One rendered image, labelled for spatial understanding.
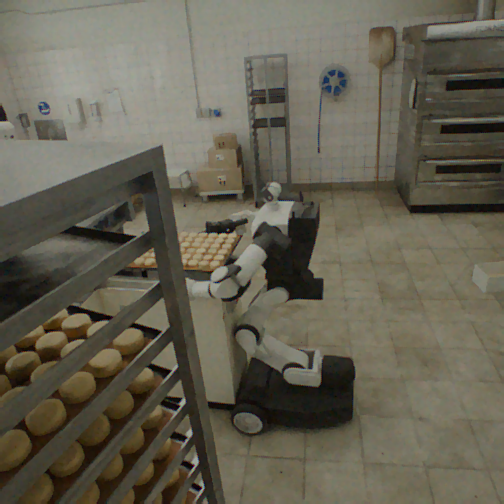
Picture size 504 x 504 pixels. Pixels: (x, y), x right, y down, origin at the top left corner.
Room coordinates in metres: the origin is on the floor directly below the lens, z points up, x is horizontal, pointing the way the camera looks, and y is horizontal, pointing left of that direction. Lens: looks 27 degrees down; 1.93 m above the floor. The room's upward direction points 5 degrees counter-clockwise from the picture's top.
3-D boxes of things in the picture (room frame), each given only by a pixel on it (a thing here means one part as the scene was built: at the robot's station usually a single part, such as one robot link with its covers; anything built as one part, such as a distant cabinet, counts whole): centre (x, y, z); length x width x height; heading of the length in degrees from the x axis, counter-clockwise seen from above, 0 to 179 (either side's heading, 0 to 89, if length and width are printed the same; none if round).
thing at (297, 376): (1.74, -0.24, 0.28); 0.21 x 0.20 x 0.13; 75
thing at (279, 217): (1.76, -0.18, 1.10); 0.34 x 0.30 x 0.36; 165
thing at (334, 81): (5.46, -1.21, 1.10); 0.41 x 0.17 x 1.10; 80
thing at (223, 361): (1.94, 0.46, 0.45); 0.70 x 0.34 x 0.90; 75
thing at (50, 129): (6.04, 2.77, 0.93); 0.99 x 0.38 x 1.09; 80
